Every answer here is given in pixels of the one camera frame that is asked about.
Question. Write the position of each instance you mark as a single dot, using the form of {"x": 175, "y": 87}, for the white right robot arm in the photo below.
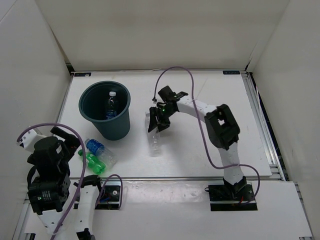
{"x": 222, "y": 129}

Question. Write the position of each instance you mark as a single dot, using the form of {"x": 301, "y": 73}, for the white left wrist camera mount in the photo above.
{"x": 29, "y": 139}

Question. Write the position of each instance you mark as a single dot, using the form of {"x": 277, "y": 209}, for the dark teal plastic bin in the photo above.
{"x": 92, "y": 107}

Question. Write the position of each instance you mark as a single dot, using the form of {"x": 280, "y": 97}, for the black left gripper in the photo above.
{"x": 70, "y": 139}

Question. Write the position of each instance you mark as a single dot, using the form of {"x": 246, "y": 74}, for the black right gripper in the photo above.
{"x": 153, "y": 122}

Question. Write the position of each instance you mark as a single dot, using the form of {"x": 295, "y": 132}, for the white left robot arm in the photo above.
{"x": 65, "y": 209}

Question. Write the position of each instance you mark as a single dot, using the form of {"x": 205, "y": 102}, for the clear bottle blue Pocari label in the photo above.
{"x": 101, "y": 152}

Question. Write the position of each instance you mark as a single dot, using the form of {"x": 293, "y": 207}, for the green plastic soda bottle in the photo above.
{"x": 92, "y": 162}

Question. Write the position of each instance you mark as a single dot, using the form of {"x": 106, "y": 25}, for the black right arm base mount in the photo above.
{"x": 222, "y": 200}

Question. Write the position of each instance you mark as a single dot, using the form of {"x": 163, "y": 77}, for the clear bottle with blue label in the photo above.
{"x": 111, "y": 109}

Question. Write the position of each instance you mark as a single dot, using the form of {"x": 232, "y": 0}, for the clear unlabelled plastic bottle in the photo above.
{"x": 153, "y": 138}

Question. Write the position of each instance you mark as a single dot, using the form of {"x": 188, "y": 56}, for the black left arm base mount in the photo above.
{"x": 111, "y": 198}

